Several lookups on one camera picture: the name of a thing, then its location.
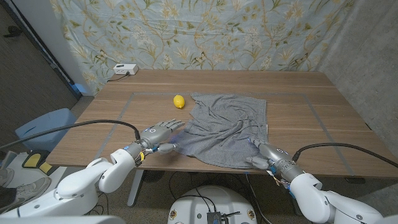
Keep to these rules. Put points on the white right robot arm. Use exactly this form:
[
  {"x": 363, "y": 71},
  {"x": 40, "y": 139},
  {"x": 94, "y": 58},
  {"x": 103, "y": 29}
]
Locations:
[{"x": 317, "y": 199}]

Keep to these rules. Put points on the yellow lemon-shaped ball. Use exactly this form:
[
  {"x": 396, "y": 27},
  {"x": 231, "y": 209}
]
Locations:
[{"x": 179, "y": 101}]

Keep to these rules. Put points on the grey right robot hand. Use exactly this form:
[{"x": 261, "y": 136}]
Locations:
[{"x": 273, "y": 155}]

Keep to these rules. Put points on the white robot torso base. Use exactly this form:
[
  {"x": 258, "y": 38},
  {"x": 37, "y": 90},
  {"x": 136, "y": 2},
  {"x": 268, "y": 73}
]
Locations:
[{"x": 211, "y": 202}]

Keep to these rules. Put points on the floral printed backdrop cloth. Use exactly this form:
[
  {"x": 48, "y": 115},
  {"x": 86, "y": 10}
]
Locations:
[{"x": 202, "y": 34}]

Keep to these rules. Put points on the yellow and black floor pad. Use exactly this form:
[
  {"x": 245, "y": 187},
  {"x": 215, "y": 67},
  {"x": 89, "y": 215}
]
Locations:
[{"x": 32, "y": 160}]

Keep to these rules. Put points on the blue plastic bin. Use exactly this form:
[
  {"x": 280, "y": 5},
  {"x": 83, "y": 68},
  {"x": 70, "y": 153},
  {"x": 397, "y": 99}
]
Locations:
[{"x": 46, "y": 127}]

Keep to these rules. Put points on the grey sneaker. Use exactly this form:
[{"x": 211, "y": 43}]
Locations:
[{"x": 28, "y": 189}]

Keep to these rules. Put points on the white power strip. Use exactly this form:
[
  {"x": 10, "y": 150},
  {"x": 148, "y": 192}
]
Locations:
[{"x": 125, "y": 69}]

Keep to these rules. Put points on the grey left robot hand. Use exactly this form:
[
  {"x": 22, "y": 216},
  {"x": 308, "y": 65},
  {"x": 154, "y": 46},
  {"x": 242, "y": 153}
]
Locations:
[{"x": 155, "y": 134}]

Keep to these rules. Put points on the white table leg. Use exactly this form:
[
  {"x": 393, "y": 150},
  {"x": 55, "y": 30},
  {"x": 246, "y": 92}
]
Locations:
[{"x": 135, "y": 189}]

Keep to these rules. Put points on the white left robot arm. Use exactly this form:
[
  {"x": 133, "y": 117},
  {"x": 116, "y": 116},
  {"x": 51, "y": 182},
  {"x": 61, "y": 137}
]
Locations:
[{"x": 81, "y": 183}]

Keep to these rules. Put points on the grey fabric shorts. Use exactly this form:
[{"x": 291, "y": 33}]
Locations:
[{"x": 224, "y": 127}]

